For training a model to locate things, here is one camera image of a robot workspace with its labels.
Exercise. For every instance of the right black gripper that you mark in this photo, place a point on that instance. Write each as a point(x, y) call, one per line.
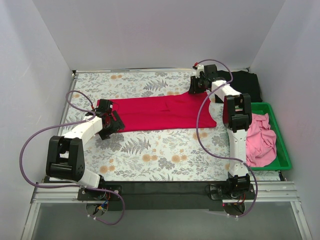
point(196, 85)

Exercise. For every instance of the folded black t shirt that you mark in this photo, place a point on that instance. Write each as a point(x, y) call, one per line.
point(243, 82)

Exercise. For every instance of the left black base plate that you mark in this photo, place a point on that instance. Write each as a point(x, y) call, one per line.
point(107, 192)

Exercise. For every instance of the pink t shirt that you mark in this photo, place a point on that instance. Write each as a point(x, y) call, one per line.
point(260, 142)

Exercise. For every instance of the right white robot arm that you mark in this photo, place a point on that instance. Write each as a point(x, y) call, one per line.
point(236, 117)

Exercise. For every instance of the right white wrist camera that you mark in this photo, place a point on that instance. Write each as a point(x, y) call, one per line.
point(199, 70)

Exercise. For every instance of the red t shirt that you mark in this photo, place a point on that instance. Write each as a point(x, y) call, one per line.
point(183, 111)

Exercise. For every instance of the green plastic bin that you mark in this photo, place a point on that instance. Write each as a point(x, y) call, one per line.
point(282, 160)

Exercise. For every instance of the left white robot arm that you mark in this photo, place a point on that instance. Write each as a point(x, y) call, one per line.
point(66, 157)

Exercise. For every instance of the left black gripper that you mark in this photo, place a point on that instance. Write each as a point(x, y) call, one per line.
point(114, 123)

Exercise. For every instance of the floral table mat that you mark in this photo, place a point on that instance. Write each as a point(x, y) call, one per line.
point(161, 155)

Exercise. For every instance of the aluminium frame rail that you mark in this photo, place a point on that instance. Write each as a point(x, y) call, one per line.
point(170, 196)

